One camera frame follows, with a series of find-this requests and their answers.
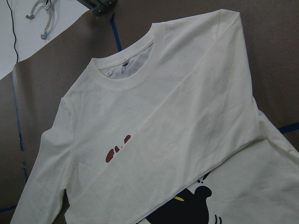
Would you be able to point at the cream long-sleeve cat shirt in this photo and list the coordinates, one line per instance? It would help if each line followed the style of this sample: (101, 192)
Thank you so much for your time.
(166, 131)

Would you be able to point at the long reacher grabber tool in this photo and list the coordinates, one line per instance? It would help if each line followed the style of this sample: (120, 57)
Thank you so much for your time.
(42, 9)

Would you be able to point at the aluminium frame post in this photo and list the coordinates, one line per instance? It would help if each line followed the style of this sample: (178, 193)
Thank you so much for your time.
(98, 7)

